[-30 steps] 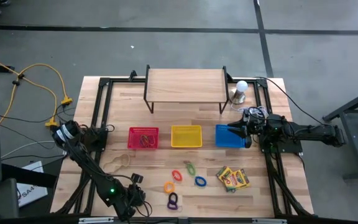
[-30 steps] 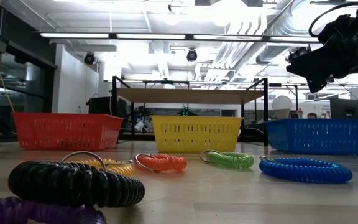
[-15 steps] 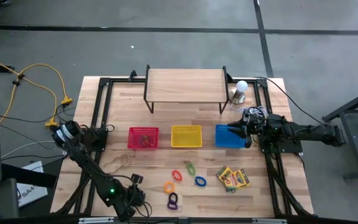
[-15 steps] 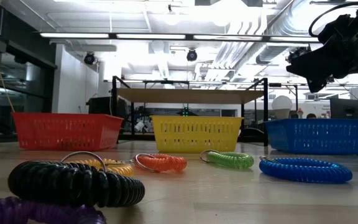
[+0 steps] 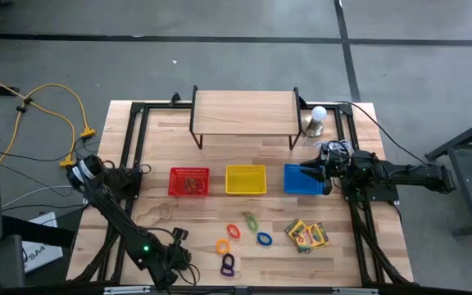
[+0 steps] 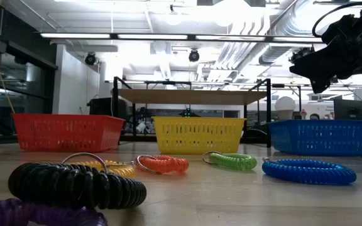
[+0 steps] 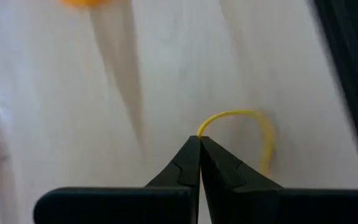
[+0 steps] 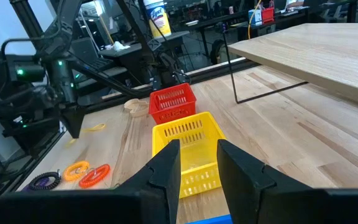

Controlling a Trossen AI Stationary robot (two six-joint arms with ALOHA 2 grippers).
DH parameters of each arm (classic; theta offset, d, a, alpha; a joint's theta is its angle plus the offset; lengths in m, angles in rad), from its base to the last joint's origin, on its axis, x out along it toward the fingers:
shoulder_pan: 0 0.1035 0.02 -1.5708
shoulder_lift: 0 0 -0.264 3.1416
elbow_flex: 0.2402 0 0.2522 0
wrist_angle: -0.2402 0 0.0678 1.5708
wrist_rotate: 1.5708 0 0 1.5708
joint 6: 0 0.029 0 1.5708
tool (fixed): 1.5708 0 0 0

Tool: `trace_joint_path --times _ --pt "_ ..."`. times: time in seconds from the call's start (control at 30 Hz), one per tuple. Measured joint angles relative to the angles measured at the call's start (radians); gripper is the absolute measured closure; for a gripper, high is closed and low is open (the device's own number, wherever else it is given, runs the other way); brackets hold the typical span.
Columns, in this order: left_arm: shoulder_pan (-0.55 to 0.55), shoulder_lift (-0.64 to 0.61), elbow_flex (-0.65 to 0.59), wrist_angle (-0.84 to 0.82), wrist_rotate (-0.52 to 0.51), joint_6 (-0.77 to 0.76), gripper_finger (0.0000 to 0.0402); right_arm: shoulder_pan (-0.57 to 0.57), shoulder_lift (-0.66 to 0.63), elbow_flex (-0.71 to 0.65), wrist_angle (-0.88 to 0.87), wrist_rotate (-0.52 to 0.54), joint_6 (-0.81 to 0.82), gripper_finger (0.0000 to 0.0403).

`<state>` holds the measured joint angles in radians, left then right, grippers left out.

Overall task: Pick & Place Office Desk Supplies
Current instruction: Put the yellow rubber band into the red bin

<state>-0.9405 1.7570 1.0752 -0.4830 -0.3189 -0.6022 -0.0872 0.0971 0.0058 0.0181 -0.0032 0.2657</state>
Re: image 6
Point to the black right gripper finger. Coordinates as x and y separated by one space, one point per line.
306 72
317 58

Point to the blue coil wristband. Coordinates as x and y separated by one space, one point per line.
310 172

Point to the green coil wristband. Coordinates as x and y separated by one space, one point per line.
234 161

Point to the orange coil wristband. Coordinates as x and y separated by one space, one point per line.
168 164

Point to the yellow coil wristband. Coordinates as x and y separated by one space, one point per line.
121 171

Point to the black coil wristband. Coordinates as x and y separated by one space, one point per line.
74 188

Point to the purple coil wristband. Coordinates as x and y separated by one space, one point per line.
27 215

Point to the white light bulb lamp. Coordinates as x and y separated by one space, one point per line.
284 105

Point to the small red-capped bottle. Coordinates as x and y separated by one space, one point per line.
303 114

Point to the person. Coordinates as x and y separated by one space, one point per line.
315 116

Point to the blue plastic basket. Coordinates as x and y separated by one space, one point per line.
325 123

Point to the black computer monitor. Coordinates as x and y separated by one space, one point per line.
349 109

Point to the yellow plastic basket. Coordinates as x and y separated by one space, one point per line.
200 120

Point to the wooden shelf riser black legs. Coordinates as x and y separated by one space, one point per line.
187 96

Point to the black device green lights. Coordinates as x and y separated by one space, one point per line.
188 113

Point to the long ceiling light bar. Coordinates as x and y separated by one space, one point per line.
152 36

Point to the black equipment box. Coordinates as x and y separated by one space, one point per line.
100 106

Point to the red plastic basket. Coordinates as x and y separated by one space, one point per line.
68 117

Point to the silver ventilation duct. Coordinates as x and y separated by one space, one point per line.
275 53

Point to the black metal table frame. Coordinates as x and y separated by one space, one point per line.
137 137

